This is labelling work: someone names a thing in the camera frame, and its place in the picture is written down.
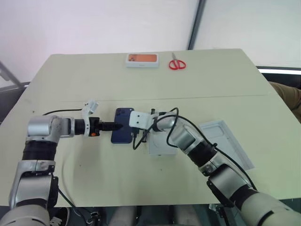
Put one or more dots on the black and white shoe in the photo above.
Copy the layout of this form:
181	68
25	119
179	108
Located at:
60	216

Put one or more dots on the white phone box lid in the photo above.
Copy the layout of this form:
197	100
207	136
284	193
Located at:
225	134

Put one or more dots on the phone box with orange print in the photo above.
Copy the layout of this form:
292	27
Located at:
142	60

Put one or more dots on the person in olive clothes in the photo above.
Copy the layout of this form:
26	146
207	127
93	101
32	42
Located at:
287	94

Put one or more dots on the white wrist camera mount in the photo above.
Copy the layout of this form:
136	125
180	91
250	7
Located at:
140	120
87	113

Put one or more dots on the black edged desk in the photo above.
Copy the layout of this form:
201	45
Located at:
279	70

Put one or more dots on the grey metal frame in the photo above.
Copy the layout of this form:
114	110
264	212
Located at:
8	75

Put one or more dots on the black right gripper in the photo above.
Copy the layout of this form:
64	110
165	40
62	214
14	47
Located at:
135	132

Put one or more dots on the dark vertical post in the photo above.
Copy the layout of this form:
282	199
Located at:
196	23

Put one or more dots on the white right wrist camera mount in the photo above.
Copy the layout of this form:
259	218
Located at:
140	120

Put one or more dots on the dark blue smartphone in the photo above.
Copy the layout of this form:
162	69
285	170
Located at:
120	134

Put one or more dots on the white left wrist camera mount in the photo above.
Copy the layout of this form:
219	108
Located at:
87	113

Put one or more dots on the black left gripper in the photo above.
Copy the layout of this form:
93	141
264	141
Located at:
94	124

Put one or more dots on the grey rounded leg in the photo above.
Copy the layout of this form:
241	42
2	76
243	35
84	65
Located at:
123	216

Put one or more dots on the metal table bracket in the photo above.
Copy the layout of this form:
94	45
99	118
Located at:
215	207

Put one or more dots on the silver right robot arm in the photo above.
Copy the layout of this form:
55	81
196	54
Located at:
183	136

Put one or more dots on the white phone box base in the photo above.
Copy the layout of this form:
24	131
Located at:
162	147

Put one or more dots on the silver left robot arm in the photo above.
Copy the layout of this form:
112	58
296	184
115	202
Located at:
37	127

